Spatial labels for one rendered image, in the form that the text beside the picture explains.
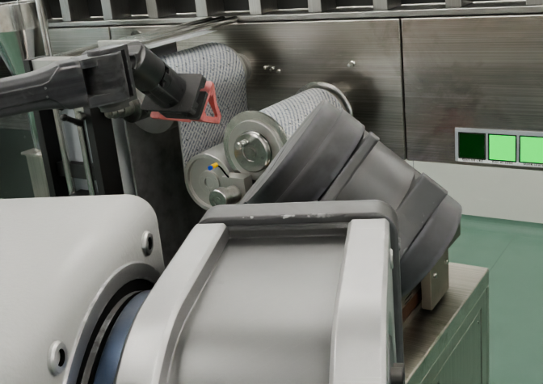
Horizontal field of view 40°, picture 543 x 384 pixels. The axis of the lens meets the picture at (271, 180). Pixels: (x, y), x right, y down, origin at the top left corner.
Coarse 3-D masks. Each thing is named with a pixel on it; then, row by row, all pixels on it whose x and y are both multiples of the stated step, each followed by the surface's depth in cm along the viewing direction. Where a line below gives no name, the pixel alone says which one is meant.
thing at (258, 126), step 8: (248, 120) 134; (256, 120) 133; (240, 128) 135; (248, 128) 134; (256, 128) 133; (264, 128) 132; (232, 136) 137; (264, 136) 133; (272, 136) 132; (232, 144) 137; (272, 144) 132; (280, 144) 132; (232, 152) 138; (272, 152) 133; (232, 160) 139; (240, 168) 138; (256, 176) 137
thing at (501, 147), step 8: (496, 136) 144; (504, 136) 143; (512, 136) 142; (496, 144) 145; (504, 144) 144; (512, 144) 143; (496, 152) 145; (504, 152) 144; (512, 152) 143; (512, 160) 144
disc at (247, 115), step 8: (248, 112) 134; (256, 112) 133; (232, 120) 137; (240, 120) 136; (264, 120) 133; (272, 120) 132; (232, 128) 137; (272, 128) 132; (280, 128) 131; (224, 136) 139; (280, 136) 132; (224, 144) 139; (232, 168) 140
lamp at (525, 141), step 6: (522, 138) 141; (528, 138) 141; (534, 138) 140; (540, 138) 140; (522, 144) 142; (528, 144) 141; (534, 144) 141; (540, 144) 140; (522, 150) 142; (528, 150) 142; (534, 150) 141; (540, 150) 140; (522, 156) 143; (528, 156) 142; (534, 156) 141; (540, 156) 141; (540, 162) 141
